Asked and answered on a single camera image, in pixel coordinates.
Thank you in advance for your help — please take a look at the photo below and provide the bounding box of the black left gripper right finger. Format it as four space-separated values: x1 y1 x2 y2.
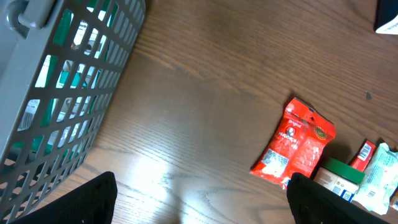
287 172 385 224

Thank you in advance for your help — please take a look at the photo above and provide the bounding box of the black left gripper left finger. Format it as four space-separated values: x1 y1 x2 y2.
12 171 118 224

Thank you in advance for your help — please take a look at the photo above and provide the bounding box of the mint green wipes pack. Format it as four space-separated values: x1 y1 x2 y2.
353 143 397 215

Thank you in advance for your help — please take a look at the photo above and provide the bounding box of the green white package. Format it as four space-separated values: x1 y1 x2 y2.
11 0 136 156

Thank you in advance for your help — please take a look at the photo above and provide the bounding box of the white barcode scanner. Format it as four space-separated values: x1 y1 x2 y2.
374 0 397 35

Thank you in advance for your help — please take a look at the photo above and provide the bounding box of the green lid jar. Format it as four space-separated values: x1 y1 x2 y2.
313 157 365 202

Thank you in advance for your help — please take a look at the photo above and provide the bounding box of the red snack bag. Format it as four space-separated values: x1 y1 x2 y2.
250 98 336 190

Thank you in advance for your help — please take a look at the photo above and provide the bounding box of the red stick sachet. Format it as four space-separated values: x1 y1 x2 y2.
349 140 376 172

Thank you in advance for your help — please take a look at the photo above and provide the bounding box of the grey plastic shopping basket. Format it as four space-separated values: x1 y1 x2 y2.
1 0 147 223

